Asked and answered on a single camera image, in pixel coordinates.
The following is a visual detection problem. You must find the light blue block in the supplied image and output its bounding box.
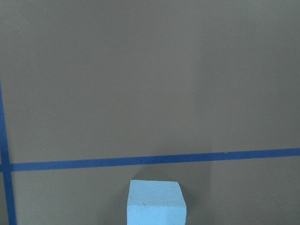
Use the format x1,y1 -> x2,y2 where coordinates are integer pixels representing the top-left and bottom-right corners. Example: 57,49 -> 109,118
127,180 -> 187,225

